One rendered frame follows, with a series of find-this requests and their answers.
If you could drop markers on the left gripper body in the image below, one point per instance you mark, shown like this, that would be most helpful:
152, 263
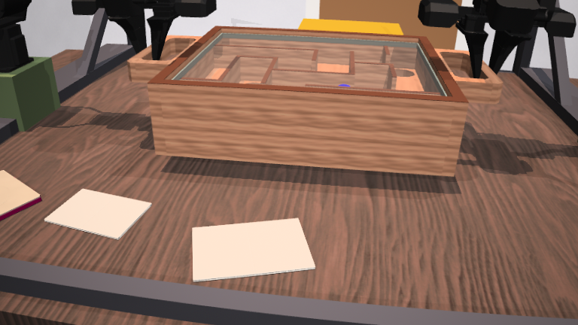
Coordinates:
444, 13

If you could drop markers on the wooden maze board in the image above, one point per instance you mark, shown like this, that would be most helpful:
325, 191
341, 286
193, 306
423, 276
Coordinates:
410, 121

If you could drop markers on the tan square board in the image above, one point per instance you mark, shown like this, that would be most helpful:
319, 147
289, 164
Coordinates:
15, 196

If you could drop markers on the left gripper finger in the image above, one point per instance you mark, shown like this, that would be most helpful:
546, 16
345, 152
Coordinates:
503, 45
476, 50

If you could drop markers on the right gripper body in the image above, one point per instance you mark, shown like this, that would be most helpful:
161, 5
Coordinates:
163, 8

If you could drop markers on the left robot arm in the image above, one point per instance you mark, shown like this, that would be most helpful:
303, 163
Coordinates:
516, 15

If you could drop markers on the cream flat square panel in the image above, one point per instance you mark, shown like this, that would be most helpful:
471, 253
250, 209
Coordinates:
99, 213

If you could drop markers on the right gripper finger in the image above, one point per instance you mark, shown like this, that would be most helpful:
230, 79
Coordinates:
134, 27
158, 34

